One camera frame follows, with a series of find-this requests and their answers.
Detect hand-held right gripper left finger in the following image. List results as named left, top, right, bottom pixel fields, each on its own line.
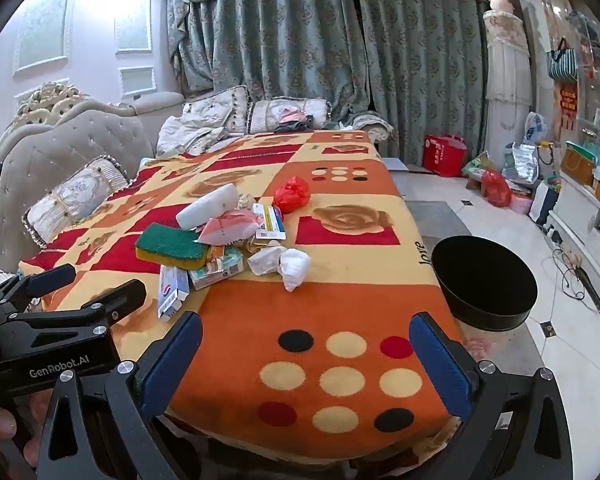
left=32, top=310, right=203, bottom=480

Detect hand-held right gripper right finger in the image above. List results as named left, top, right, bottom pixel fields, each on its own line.
left=409, top=311, right=576, bottom=480

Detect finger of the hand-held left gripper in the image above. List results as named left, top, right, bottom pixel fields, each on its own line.
left=7, top=278, right=147, bottom=331
left=0, top=263, right=77, bottom=307

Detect long white toothpaste box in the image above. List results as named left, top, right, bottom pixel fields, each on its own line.
left=157, top=263, right=192, bottom=322

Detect black round bin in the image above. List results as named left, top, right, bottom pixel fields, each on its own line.
left=431, top=234, right=539, bottom=332

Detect red plastic bag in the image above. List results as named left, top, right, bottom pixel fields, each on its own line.
left=273, top=175, right=311, bottom=215
left=481, top=168, right=512, bottom=209

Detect green and yellow sponge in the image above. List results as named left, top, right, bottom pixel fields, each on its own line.
left=134, top=223, right=207, bottom=271

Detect striped pillow with round print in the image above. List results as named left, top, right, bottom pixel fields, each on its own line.
left=22, top=156, right=132, bottom=249

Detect teal tissue packet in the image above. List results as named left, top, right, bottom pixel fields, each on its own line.
left=188, top=247, right=245, bottom=291

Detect orange red printed blanket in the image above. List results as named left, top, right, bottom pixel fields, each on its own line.
left=17, top=129, right=470, bottom=462

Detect white plastic packet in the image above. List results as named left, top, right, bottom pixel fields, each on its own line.
left=175, top=183, right=240, bottom=231

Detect pink plastic packet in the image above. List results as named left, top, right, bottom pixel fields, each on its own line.
left=197, top=209, right=259, bottom=247

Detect crumpled white paper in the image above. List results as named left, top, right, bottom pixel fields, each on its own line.
left=247, top=240, right=289, bottom=276

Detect grey tufted sofa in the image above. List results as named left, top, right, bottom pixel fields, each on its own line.
left=0, top=81, right=396, bottom=281

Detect grey floor rug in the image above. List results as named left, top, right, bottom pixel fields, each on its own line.
left=402, top=200, right=474, bottom=242

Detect white tissue wad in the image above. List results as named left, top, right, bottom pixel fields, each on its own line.
left=277, top=248, right=312, bottom=293

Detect white box with blue stripes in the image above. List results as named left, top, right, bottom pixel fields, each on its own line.
left=253, top=203, right=287, bottom=241

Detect white crumpled bedding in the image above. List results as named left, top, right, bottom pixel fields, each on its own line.
left=155, top=115, right=227, bottom=157

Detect red filled plastic bag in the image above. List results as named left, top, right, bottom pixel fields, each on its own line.
left=481, top=168, right=512, bottom=209

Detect white floor appliance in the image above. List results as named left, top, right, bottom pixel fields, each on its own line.
left=528, top=180, right=559, bottom=227

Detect white tv cabinet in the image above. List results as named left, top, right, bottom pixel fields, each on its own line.
left=546, top=175, right=600, bottom=282

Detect red paper gift bag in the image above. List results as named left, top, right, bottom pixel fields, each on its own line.
left=422, top=133, right=467, bottom=178

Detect cream embroidered pillow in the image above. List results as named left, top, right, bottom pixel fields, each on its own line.
left=181, top=85, right=251, bottom=137

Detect silver foil bag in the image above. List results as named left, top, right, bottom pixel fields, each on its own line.
left=510, top=142, right=539, bottom=185

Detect cream pillow with pink print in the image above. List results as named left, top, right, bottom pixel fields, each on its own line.
left=249, top=97, right=332, bottom=134

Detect pink and dark clothes pile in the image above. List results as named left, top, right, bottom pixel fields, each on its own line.
left=274, top=107, right=315, bottom=134

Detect white and blue plastic bag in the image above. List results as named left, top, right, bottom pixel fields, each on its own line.
left=522, top=111, right=550, bottom=146

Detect lace covered standing air conditioner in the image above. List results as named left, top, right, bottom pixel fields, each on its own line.
left=482, top=10, right=534, bottom=152

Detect green patterned curtain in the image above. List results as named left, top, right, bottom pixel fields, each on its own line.
left=166, top=0, right=502, bottom=162

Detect striped tote bag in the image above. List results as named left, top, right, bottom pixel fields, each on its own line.
left=545, top=37, right=580, bottom=82

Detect tangled floor cables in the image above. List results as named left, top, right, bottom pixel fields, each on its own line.
left=544, top=229, right=597, bottom=302

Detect red hanging wall decoration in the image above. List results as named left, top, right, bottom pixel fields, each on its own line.
left=554, top=82, right=579, bottom=129

